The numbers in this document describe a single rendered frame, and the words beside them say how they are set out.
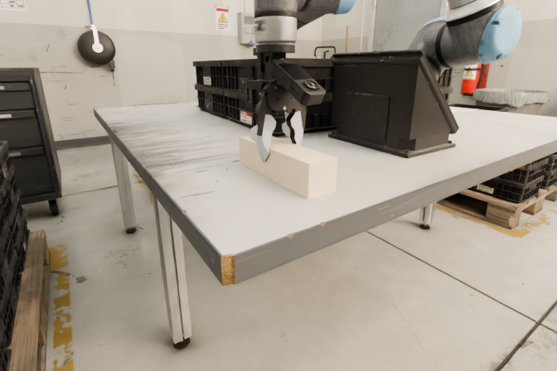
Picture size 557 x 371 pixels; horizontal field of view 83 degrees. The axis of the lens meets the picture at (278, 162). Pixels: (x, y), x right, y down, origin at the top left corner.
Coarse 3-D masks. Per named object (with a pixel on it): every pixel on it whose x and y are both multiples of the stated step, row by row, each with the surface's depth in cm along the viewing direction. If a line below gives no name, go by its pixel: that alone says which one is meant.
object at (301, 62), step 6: (228, 60) 114; (234, 60) 110; (240, 60) 105; (246, 60) 101; (252, 60) 98; (294, 60) 91; (300, 60) 92; (306, 60) 93; (312, 60) 94; (318, 60) 95; (324, 60) 96; (330, 60) 97; (300, 66) 92; (306, 66) 93; (312, 66) 95; (318, 66) 96
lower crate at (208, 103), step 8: (200, 88) 148; (208, 88) 137; (216, 88) 130; (200, 96) 153; (208, 96) 143; (216, 96) 133; (224, 96) 126; (200, 104) 155; (208, 104) 142; (216, 104) 134; (224, 104) 126; (216, 112) 135; (224, 112) 129
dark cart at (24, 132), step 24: (0, 72) 164; (24, 72) 170; (0, 96) 168; (24, 96) 174; (0, 120) 171; (24, 120) 176; (48, 120) 217; (24, 144) 179; (48, 144) 184; (24, 168) 182; (48, 168) 188; (24, 192) 184; (48, 192) 192
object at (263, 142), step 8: (264, 120) 56; (272, 120) 57; (256, 128) 60; (264, 128) 57; (272, 128) 57; (256, 136) 60; (264, 136) 57; (264, 144) 57; (264, 152) 58; (264, 160) 59
